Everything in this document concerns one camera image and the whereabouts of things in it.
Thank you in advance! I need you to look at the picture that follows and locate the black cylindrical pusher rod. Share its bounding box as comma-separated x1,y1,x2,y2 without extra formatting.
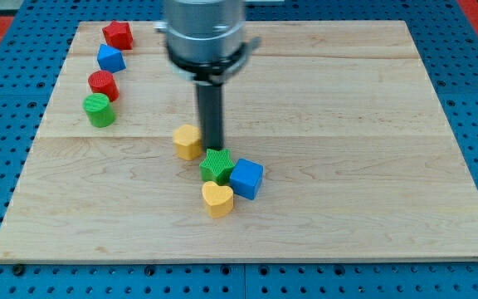
195,85,224,150

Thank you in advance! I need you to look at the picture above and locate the yellow hexagon block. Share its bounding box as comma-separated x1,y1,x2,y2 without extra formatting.
173,125,202,161

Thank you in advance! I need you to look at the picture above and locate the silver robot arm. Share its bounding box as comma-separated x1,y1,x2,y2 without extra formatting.
155,0,261,150

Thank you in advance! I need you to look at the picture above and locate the green star block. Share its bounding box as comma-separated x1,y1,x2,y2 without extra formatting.
199,149,235,185

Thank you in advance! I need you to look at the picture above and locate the blue cube block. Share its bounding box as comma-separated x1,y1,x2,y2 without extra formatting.
229,158,264,200

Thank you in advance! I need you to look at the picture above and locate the yellow heart block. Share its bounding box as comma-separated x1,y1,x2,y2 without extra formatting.
202,181,234,218

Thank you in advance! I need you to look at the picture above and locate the blue triangle block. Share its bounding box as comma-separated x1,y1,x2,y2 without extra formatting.
96,44,126,73

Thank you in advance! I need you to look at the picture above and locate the red cylinder block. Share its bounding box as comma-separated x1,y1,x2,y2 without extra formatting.
87,70,120,102

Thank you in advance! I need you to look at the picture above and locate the red star block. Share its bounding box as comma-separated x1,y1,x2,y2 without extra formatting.
102,21,134,50

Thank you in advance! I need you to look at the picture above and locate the green cylinder block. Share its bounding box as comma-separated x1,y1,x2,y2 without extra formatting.
82,93,115,128

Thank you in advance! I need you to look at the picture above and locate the wooden board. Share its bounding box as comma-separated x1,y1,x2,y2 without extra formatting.
0,21,478,264

